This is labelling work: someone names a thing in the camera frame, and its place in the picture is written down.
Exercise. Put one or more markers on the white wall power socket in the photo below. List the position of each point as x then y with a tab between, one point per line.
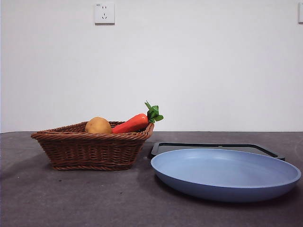
104	13

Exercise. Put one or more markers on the blue round plate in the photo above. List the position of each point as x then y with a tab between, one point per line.
225	175

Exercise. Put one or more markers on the yellow-brown potato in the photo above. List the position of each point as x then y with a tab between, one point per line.
98	125

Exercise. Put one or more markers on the black rectangular tray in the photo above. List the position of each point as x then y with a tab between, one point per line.
165	147

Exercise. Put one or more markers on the orange carrot with green leaves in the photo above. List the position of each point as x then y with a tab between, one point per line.
132	124

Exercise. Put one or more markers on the brown wicker basket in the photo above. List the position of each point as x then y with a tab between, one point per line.
90	151

